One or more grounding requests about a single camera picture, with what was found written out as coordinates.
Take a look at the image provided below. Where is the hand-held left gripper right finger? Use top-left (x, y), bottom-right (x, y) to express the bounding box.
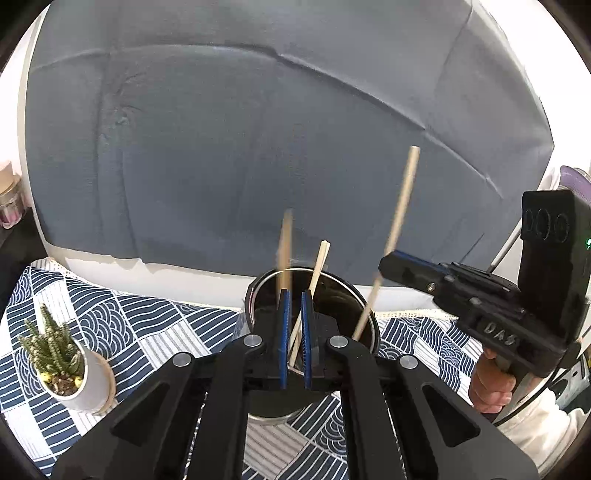
top-left (301, 291), bottom-right (539, 480)

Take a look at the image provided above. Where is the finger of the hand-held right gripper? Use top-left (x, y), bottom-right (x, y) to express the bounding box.
top-left (379, 250), bottom-right (451, 297)

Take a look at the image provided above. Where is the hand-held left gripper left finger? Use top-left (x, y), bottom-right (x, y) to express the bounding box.
top-left (51, 288), bottom-right (291, 480)

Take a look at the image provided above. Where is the wooden chopstick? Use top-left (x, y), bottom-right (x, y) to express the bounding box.
top-left (352, 145), bottom-right (421, 341)
top-left (276, 208), bottom-right (295, 296)
top-left (287, 239), bottom-right (332, 365)

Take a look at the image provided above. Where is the black cup with steel base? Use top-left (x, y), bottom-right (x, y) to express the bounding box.
top-left (242, 267), bottom-right (382, 423)

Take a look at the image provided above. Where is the person's right forearm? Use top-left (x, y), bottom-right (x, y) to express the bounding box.
top-left (496, 388), bottom-right (591, 472)

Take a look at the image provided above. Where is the person's right hand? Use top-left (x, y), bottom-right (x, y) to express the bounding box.
top-left (468, 348), bottom-right (515, 414)

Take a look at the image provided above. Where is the thin grey rod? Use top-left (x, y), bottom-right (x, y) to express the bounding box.
top-left (489, 225), bottom-right (522, 271)

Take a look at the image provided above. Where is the blue white patterned tablecloth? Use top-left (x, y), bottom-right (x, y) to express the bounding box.
top-left (0, 258), bottom-right (490, 480)

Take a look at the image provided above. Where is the purple round object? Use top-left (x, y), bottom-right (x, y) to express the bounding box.
top-left (558, 165), bottom-right (591, 204)

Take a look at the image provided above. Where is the round wooden coaster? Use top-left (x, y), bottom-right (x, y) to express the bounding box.
top-left (92, 369), bottom-right (117, 415)

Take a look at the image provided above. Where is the small succulent in white pot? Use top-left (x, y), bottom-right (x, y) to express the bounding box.
top-left (17, 304), bottom-right (116, 414)

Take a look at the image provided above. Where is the grey backdrop cloth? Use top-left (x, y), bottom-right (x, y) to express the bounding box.
top-left (18, 0), bottom-right (559, 319)

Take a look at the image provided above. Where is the small glass jar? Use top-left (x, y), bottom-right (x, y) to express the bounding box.
top-left (0, 161), bottom-right (24, 229)

